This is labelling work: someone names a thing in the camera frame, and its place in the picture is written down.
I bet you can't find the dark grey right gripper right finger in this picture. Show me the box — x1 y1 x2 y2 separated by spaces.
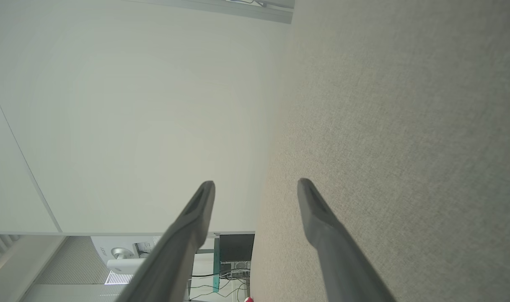
297 178 397 302

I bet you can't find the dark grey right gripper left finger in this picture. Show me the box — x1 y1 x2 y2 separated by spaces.
116 180 216 302

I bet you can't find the green glass top desk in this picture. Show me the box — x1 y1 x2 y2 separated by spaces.
194 231 255 294

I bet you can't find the white projector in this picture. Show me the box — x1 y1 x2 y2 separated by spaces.
91 236 161 273

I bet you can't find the black computer tower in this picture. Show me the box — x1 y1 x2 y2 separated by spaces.
218 234 255 281

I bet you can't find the grey fabric sofa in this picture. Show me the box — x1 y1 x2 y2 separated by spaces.
249 0 510 302

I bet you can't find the black computer cable bundle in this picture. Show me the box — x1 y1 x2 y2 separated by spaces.
190 272 250 302

